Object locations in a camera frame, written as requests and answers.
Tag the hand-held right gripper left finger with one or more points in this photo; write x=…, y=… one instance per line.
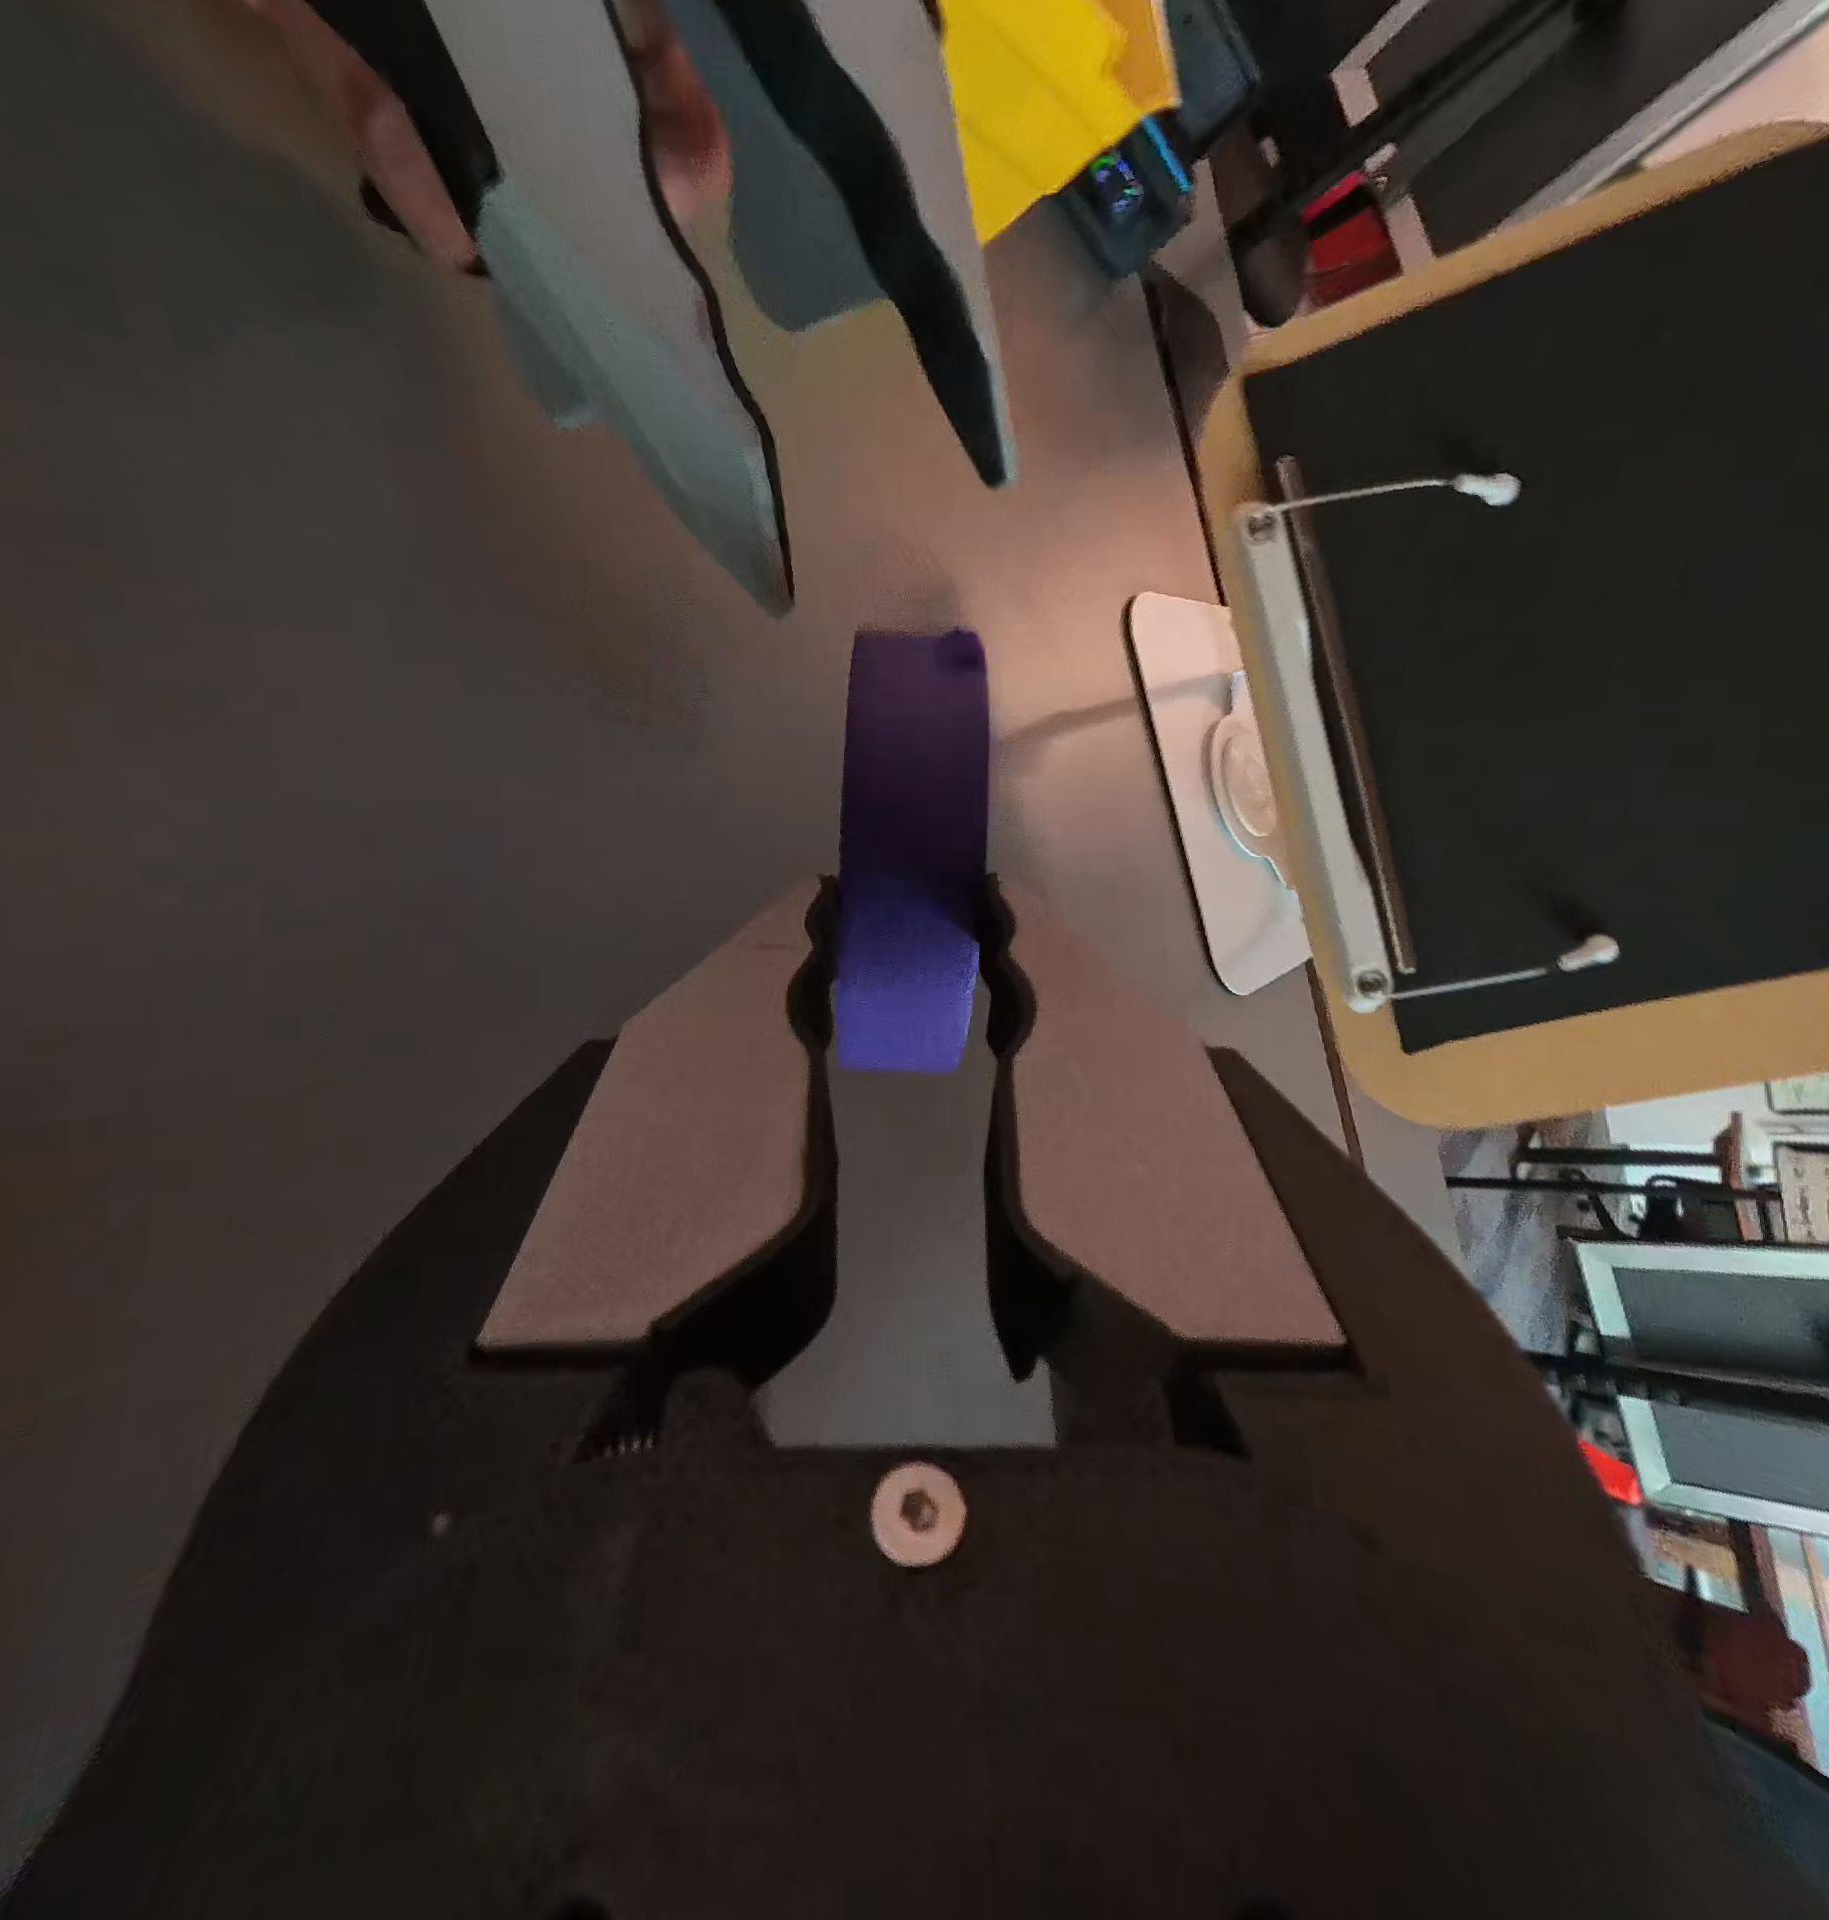
x=659, y=1185

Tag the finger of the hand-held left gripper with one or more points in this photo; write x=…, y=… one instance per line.
x=855, y=152
x=597, y=226

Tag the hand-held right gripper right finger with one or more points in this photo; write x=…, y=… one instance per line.
x=1153, y=1185

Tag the yellow plastic bin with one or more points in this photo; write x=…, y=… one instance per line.
x=1035, y=91

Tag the person's left hand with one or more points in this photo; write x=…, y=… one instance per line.
x=405, y=172

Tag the small black display device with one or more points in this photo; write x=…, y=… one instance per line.
x=1125, y=196

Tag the grey aluminium-framed panel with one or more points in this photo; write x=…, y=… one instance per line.
x=1516, y=163
x=1742, y=1323

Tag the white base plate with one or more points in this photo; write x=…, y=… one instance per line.
x=1186, y=778

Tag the black board with wooden frame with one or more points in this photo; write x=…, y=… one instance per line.
x=1603, y=675

